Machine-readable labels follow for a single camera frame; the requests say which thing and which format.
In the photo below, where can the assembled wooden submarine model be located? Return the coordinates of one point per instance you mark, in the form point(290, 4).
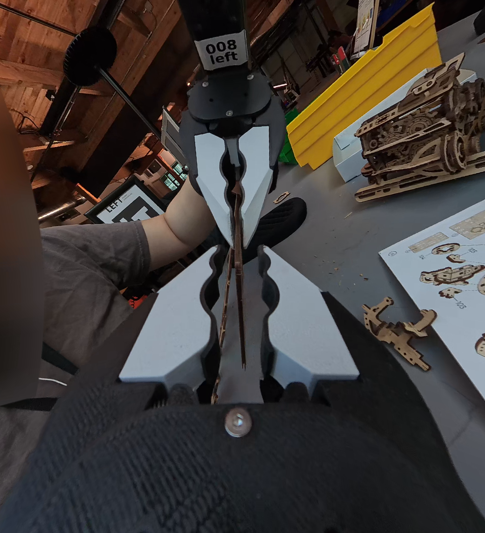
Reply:
point(426, 125)

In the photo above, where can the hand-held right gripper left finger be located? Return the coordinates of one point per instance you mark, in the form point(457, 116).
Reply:
point(171, 333)

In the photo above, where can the instruction poster board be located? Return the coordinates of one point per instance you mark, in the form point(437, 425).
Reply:
point(365, 25)

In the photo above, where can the white instruction booklet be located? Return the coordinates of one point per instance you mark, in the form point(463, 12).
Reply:
point(401, 258)

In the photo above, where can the grey partition panel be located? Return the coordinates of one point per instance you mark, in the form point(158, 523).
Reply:
point(171, 129)

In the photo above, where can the small wooden model subassembly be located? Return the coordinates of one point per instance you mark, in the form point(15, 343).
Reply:
point(396, 333)

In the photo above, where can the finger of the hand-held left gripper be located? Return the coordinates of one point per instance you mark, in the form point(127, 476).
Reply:
point(259, 166)
point(209, 175)

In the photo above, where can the black tripod pole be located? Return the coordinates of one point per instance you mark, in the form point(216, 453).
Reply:
point(90, 54)

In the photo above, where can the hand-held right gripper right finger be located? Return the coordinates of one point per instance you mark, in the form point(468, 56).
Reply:
point(313, 333)

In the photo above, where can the black padded wrist rest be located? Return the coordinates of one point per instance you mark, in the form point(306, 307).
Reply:
point(284, 216)

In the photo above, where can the white cardboard box tray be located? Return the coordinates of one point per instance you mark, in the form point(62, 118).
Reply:
point(346, 158)

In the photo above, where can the person's left forearm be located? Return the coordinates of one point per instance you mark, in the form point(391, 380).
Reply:
point(180, 233)

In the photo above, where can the green plastic bin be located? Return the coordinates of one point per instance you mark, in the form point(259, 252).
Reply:
point(288, 145)

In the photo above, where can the laser-cut plywood parts sheet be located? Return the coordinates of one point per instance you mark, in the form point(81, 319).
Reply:
point(239, 291)

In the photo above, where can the nested yellow plastic bins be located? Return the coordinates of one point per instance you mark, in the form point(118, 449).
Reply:
point(351, 95)

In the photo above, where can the framed marker sign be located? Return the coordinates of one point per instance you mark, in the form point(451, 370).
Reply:
point(117, 208)

